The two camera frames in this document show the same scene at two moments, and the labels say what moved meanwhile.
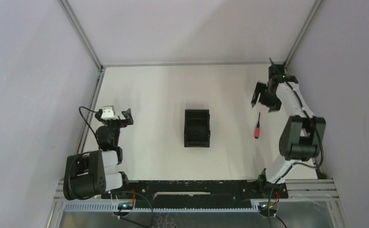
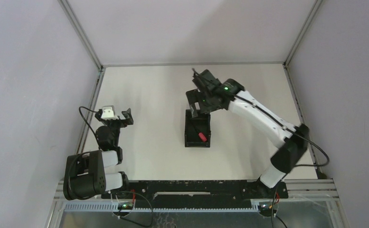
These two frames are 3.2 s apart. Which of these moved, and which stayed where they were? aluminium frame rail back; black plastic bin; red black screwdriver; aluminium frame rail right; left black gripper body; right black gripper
Moved: red black screwdriver; right black gripper
Stayed: aluminium frame rail back; left black gripper body; black plastic bin; aluminium frame rail right
